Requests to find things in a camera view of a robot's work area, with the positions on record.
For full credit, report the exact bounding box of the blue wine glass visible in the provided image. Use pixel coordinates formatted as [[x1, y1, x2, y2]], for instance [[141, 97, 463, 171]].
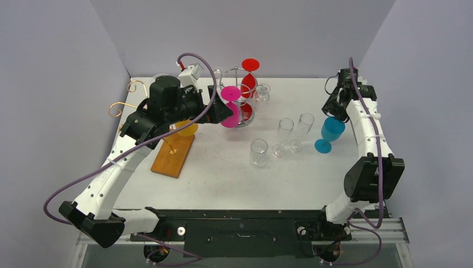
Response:
[[314, 117, 346, 154]]

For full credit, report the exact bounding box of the clear glass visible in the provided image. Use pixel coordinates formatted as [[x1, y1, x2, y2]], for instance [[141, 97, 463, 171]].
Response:
[[288, 113, 315, 153], [253, 83, 271, 112]]

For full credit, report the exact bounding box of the clear champagne flute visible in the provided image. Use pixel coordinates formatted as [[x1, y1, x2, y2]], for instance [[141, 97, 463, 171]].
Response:
[[271, 118, 294, 158]]

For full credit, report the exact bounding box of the clear etched goblet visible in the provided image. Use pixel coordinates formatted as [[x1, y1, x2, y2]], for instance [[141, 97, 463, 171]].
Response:
[[250, 138, 268, 165]]

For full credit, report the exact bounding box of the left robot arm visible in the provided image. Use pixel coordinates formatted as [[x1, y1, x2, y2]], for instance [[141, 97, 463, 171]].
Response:
[[59, 75, 233, 248]]

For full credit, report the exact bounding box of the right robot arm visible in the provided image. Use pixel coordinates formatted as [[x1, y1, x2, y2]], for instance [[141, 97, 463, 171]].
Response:
[[314, 68, 405, 238]]

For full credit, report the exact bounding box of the pink wine glass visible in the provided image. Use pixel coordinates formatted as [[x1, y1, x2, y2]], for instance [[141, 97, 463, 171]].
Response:
[[221, 86, 242, 128]]

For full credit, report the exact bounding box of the yellow wine glass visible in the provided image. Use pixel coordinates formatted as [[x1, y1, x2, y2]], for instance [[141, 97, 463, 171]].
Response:
[[175, 120, 198, 137]]

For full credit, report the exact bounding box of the clear glass back left silver rack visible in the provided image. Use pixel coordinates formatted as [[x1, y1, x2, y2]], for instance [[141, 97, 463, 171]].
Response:
[[213, 67, 226, 89]]

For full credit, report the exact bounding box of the red wine glass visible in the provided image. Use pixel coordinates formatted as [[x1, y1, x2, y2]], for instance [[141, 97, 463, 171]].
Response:
[[240, 58, 260, 121]]

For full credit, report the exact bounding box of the clear glass on silver rack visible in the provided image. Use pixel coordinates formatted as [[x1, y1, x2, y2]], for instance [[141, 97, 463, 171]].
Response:
[[253, 83, 271, 112]]

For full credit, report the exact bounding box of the gold rack with wooden base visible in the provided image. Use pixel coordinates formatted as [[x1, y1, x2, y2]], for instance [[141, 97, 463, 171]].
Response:
[[108, 80, 195, 179]]

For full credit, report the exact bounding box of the silver wire glass rack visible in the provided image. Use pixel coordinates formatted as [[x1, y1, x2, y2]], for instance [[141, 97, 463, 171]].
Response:
[[219, 67, 257, 128]]

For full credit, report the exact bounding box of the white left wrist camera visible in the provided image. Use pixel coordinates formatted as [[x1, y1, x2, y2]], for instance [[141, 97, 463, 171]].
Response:
[[178, 63, 204, 89]]

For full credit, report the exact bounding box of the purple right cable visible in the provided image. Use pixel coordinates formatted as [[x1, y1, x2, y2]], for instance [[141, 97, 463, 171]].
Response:
[[347, 56, 385, 267]]

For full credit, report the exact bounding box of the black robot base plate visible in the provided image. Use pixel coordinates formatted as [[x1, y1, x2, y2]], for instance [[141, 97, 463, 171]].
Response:
[[130, 209, 389, 260]]

